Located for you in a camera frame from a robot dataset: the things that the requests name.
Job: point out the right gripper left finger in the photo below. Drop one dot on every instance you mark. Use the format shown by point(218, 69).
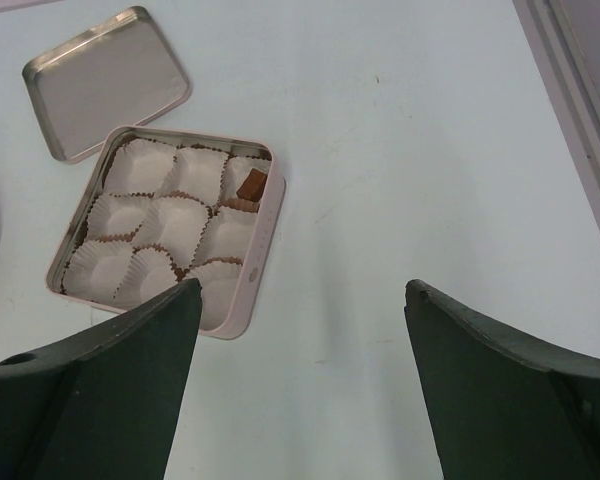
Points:
point(103, 403)

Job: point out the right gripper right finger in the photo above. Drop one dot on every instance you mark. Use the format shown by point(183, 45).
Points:
point(502, 404)

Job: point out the pink square tin box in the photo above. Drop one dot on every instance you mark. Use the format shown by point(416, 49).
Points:
point(161, 208)

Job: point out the brown chocolate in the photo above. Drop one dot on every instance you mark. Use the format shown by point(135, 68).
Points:
point(253, 186)

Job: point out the silver tin lid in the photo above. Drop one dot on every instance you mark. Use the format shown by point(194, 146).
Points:
point(120, 72)

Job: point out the aluminium frame rail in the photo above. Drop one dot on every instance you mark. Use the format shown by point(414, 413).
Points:
point(564, 37)

